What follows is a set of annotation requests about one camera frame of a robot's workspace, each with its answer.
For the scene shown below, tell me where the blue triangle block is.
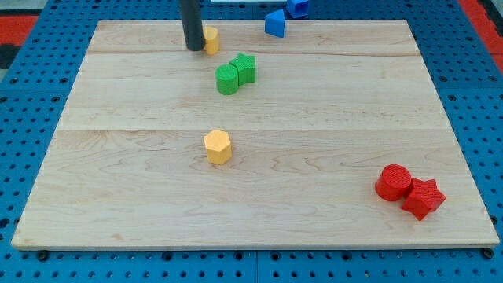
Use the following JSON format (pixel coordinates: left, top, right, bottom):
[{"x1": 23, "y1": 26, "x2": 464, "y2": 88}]
[{"x1": 264, "y1": 9, "x2": 285, "y2": 38}]

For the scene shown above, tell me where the green cylinder block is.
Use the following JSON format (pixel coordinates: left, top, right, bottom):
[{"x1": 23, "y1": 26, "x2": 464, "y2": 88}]
[{"x1": 215, "y1": 64, "x2": 239, "y2": 95}]

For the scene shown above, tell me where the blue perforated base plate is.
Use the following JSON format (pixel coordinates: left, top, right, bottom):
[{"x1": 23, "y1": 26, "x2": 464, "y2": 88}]
[{"x1": 1, "y1": 1, "x2": 502, "y2": 282}]

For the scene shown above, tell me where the yellow block behind tool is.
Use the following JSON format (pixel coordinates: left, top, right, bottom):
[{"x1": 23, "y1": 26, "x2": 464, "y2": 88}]
[{"x1": 203, "y1": 26, "x2": 219, "y2": 55}]

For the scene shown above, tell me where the red cylinder block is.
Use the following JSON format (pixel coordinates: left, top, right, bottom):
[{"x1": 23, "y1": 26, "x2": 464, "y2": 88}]
[{"x1": 374, "y1": 164, "x2": 412, "y2": 201}]

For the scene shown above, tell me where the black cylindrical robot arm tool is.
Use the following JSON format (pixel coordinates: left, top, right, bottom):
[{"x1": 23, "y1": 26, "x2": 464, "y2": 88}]
[{"x1": 178, "y1": 0, "x2": 205, "y2": 51}]

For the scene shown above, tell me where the red star block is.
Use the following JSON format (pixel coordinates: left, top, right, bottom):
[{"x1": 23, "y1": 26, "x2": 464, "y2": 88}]
[{"x1": 400, "y1": 178, "x2": 446, "y2": 221}]

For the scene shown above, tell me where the green star block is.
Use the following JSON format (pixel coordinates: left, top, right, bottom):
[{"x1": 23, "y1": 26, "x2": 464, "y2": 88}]
[{"x1": 229, "y1": 53, "x2": 256, "y2": 86}]

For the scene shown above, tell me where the blue cube block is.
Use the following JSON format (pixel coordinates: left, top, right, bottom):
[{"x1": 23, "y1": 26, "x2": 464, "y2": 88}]
[{"x1": 286, "y1": 0, "x2": 310, "y2": 19}]

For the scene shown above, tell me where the yellow hexagon block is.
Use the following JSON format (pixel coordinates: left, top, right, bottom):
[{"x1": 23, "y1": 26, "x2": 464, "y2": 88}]
[{"x1": 204, "y1": 130, "x2": 232, "y2": 165}]

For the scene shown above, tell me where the wooden board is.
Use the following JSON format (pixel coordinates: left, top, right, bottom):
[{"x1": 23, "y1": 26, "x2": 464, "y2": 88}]
[{"x1": 11, "y1": 20, "x2": 500, "y2": 251}]

